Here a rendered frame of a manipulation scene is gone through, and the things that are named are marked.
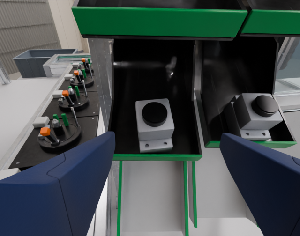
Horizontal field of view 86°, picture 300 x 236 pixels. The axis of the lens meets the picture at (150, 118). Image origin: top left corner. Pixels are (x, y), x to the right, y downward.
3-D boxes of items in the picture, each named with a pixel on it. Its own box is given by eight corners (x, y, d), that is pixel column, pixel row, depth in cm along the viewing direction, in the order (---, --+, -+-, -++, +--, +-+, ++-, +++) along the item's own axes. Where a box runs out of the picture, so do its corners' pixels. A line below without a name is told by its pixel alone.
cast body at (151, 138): (170, 153, 23) (179, 135, 17) (140, 157, 23) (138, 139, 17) (161, 106, 27) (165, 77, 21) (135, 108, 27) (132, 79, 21)
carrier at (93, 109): (99, 118, 71) (93, 93, 64) (40, 124, 67) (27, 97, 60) (102, 94, 90) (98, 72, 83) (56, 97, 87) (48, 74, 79)
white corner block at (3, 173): (18, 189, 44) (10, 181, 41) (-2, 192, 43) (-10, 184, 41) (25, 175, 48) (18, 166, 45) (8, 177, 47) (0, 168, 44)
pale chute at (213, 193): (247, 217, 36) (261, 227, 31) (188, 217, 36) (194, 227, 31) (236, 96, 40) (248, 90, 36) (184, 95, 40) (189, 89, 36)
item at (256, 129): (259, 145, 25) (295, 125, 19) (231, 145, 25) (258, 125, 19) (243, 101, 30) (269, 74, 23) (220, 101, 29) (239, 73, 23)
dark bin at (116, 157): (198, 161, 23) (217, 143, 17) (107, 161, 23) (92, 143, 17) (180, 40, 37) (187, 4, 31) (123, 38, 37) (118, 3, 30)
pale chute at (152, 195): (183, 231, 33) (189, 244, 29) (120, 231, 33) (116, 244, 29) (180, 100, 38) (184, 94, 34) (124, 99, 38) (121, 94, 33)
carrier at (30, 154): (93, 162, 52) (85, 133, 44) (10, 173, 48) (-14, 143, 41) (99, 119, 71) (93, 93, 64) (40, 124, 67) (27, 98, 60)
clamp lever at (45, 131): (57, 143, 52) (47, 132, 46) (50, 144, 52) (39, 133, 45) (59, 133, 54) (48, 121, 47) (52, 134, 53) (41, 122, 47)
